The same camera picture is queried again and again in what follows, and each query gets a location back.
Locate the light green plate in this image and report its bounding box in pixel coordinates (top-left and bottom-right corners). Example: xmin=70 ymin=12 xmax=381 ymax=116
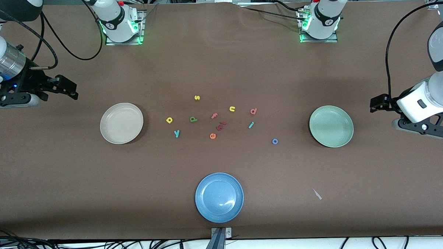
xmin=308 ymin=105 xmax=355 ymax=149

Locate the beige brown plate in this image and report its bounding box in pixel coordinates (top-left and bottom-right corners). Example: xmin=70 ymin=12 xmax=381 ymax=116
xmin=99 ymin=102 xmax=145 ymax=145

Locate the brown table cover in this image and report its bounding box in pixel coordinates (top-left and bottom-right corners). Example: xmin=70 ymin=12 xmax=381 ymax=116
xmin=0 ymin=0 xmax=443 ymax=249

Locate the blue plate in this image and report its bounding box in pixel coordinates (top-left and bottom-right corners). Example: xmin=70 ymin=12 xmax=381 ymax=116
xmin=194 ymin=171 xmax=245 ymax=225

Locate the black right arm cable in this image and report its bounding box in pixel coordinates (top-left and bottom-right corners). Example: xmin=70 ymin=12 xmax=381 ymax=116
xmin=0 ymin=0 xmax=106 ymax=72

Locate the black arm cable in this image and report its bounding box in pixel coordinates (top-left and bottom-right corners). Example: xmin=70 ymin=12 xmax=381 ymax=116
xmin=0 ymin=0 xmax=106 ymax=72
xmin=384 ymin=1 xmax=443 ymax=101

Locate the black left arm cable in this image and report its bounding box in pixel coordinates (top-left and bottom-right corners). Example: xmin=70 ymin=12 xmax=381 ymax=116
xmin=384 ymin=1 xmax=443 ymax=101

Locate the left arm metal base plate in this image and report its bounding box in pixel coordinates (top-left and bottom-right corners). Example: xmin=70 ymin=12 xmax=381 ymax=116
xmin=298 ymin=6 xmax=339 ymax=44

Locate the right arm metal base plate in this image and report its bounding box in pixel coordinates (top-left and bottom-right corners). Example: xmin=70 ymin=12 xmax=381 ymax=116
xmin=104 ymin=9 xmax=145 ymax=46

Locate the short black table cable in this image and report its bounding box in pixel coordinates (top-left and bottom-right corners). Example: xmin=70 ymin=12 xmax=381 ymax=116
xmin=274 ymin=0 xmax=303 ymax=13

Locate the long black table cable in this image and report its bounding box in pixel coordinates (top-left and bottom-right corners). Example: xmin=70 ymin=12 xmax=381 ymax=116
xmin=236 ymin=4 xmax=303 ymax=23

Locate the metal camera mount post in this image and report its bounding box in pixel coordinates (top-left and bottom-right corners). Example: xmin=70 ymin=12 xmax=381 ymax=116
xmin=200 ymin=227 xmax=233 ymax=249

